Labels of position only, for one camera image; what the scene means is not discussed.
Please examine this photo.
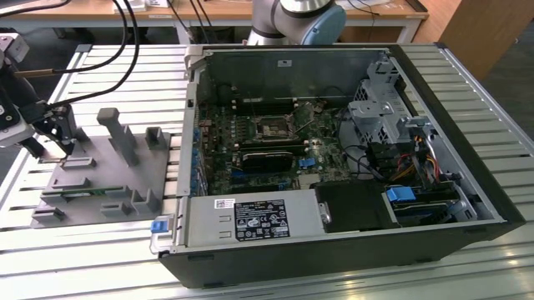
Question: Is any wooden cabinet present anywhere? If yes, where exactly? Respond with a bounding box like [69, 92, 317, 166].
[433, 0, 534, 81]

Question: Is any wooden desk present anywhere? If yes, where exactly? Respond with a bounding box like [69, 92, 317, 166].
[0, 0, 432, 44]

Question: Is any blue disk carrier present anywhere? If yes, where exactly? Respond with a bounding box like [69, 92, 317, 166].
[386, 186, 418, 206]

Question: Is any yellow red wire bundle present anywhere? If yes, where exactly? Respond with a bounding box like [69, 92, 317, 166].
[392, 149, 444, 183]

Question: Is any black cable with metal plug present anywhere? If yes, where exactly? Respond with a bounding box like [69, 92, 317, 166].
[173, 0, 200, 44]

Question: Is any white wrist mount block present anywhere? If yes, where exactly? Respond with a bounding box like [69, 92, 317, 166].
[0, 32, 31, 65]

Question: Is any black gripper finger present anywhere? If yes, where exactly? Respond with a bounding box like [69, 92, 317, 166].
[41, 105, 89, 163]
[22, 136, 46, 159]

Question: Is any black RAM slot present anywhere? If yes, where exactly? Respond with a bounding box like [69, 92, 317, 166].
[236, 96, 296, 116]

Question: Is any grey power supply unit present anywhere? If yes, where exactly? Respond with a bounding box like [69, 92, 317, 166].
[186, 190, 329, 248]

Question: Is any blue case latch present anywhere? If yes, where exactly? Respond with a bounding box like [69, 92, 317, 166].
[151, 219, 178, 236]

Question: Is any black plastic shroud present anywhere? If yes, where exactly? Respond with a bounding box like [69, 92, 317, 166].
[310, 181, 398, 234]

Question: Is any grey plastic parts rack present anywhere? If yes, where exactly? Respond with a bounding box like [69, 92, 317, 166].
[31, 107, 173, 229]

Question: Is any thick black cable brown plug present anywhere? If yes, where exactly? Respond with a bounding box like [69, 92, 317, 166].
[13, 0, 129, 79]

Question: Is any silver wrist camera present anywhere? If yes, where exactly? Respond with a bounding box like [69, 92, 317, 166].
[0, 123, 35, 148]

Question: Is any green RAM stick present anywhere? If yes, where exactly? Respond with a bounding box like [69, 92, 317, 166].
[62, 186, 126, 197]

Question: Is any silver CPU with green edge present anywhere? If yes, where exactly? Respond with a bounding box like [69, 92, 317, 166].
[42, 142, 71, 163]

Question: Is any CPU socket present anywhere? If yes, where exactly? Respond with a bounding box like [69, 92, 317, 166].
[254, 117, 300, 140]

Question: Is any green motherboard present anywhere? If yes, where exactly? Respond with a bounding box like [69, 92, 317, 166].
[194, 101, 360, 196]

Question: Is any black graphics card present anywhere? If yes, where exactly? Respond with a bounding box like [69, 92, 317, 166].
[242, 151, 293, 174]

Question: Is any silver metal disk bay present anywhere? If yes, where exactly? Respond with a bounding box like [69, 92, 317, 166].
[349, 59, 422, 151]

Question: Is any black open PC case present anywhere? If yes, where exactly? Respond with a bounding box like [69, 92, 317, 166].
[149, 42, 527, 290]

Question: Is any metal locking lever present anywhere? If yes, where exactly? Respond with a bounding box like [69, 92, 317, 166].
[292, 114, 321, 136]

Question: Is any metal socket cover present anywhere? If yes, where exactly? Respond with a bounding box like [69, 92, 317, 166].
[293, 101, 326, 125]

